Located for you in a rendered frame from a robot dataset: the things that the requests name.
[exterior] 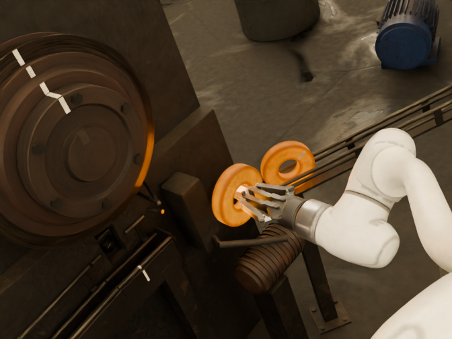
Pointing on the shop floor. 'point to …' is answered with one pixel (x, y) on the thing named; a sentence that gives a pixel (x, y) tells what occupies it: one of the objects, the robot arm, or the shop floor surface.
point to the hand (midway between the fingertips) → (236, 190)
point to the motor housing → (273, 282)
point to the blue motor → (408, 34)
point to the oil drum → (276, 17)
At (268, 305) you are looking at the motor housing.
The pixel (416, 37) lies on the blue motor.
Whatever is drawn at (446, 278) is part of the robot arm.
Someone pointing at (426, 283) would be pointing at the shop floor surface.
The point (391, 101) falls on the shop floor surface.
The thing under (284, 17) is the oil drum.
